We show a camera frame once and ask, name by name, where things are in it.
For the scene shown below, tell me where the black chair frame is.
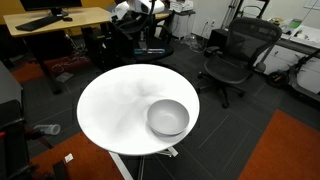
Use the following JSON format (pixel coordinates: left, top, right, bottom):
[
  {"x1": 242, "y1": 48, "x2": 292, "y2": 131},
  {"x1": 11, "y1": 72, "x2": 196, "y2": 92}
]
[{"x1": 0, "y1": 99, "x2": 38, "y2": 180}]

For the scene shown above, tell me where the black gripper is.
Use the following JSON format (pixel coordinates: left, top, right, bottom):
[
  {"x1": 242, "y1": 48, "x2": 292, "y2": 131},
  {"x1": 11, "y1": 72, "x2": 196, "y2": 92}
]
[{"x1": 111, "y1": 13, "x2": 149, "y2": 52}]

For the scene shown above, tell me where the white table base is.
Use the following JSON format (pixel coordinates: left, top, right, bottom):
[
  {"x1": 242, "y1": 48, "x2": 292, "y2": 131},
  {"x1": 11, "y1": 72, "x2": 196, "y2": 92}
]
[{"x1": 108, "y1": 146, "x2": 179, "y2": 180}]

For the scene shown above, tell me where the clear plastic cup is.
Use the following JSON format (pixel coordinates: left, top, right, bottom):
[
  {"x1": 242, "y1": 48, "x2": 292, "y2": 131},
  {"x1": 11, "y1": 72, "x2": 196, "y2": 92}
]
[{"x1": 33, "y1": 123, "x2": 62, "y2": 136}]

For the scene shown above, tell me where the black computer monitor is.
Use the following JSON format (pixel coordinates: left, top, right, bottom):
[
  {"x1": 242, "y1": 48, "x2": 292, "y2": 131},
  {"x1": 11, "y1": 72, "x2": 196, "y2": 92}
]
[{"x1": 19, "y1": 0, "x2": 83, "y2": 18}]

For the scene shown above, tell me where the white low cabinet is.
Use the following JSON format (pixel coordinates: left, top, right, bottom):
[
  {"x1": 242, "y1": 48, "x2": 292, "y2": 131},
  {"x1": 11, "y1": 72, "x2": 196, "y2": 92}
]
[{"x1": 171, "y1": 11, "x2": 196, "y2": 39}]

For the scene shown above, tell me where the black electric scooter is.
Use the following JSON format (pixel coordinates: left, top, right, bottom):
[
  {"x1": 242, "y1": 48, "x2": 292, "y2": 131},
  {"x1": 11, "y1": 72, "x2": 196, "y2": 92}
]
[{"x1": 265, "y1": 49, "x2": 320, "y2": 103}]

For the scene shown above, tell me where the green box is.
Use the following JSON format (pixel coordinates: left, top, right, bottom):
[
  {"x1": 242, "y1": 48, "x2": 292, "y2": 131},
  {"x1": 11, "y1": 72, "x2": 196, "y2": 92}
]
[{"x1": 288, "y1": 18, "x2": 303, "y2": 29}]

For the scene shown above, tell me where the black box by wall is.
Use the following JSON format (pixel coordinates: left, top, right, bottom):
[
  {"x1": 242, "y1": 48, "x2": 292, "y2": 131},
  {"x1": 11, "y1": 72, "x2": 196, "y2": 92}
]
[{"x1": 209, "y1": 28, "x2": 231, "y2": 51}]

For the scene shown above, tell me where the long white workbench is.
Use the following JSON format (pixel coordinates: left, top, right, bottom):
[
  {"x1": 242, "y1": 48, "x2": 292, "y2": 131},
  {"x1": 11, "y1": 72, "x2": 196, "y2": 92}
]
[{"x1": 253, "y1": 24, "x2": 320, "y2": 94}]

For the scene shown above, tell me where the black tripod stand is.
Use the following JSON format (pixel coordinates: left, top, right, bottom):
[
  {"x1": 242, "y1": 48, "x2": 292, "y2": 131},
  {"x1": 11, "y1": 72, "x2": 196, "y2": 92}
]
[{"x1": 221, "y1": 0, "x2": 271, "y2": 28}]

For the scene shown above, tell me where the black keyboard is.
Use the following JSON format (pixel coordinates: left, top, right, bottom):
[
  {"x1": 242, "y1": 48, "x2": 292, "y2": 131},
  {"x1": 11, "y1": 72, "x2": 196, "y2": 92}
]
[{"x1": 14, "y1": 15, "x2": 64, "y2": 33}]

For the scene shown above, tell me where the black padded office chair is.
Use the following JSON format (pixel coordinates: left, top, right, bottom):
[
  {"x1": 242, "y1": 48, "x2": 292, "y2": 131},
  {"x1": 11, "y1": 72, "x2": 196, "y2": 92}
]
[{"x1": 114, "y1": 9, "x2": 176, "y2": 66}]

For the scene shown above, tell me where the light wooden desk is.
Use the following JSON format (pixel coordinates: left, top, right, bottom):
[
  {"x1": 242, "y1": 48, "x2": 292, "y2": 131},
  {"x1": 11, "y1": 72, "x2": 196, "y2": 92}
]
[{"x1": 3, "y1": 6, "x2": 114, "y2": 95}]

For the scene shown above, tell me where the white round bowl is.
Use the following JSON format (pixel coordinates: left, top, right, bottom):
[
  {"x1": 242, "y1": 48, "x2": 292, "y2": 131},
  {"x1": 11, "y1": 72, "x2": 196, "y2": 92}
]
[{"x1": 146, "y1": 98, "x2": 191, "y2": 137}]

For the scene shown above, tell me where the small white card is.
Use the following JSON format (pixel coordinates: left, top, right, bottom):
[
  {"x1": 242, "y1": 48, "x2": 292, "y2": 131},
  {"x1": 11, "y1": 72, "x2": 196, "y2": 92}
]
[{"x1": 63, "y1": 153, "x2": 75, "y2": 164}]

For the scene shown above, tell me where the grey flat floor box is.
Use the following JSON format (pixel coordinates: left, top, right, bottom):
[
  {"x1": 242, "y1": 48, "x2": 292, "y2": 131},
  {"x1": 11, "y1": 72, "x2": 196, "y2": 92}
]
[{"x1": 55, "y1": 72, "x2": 74, "y2": 83}]

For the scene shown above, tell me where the clear plastic bag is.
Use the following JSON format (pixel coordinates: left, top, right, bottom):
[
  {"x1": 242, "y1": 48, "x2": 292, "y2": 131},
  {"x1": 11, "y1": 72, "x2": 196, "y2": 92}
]
[{"x1": 181, "y1": 33, "x2": 205, "y2": 52}]

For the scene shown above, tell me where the grey cabinet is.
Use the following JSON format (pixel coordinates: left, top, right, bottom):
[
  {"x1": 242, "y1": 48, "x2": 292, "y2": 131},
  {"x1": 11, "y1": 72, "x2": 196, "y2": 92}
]
[{"x1": 0, "y1": 61, "x2": 24, "y2": 108}]

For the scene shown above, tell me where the black mesh office chair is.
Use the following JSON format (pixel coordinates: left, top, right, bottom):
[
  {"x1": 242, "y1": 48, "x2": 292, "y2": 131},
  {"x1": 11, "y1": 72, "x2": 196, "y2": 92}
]
[{"x1": 196, "y1": 16, "x2": 283, "y2": 109}]

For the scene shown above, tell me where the teal whiteboard marker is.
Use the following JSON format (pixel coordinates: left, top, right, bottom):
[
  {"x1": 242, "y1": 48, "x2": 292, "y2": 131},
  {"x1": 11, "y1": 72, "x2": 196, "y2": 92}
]
[{"x1": 133, "y1": 48, "x2": 166, "y2": 55}]

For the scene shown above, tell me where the black computer tower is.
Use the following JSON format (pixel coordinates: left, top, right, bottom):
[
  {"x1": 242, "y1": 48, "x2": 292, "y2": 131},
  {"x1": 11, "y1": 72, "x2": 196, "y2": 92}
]
[{"x1": 81, "y1": 26, "x2": 116, "y2": 71}]

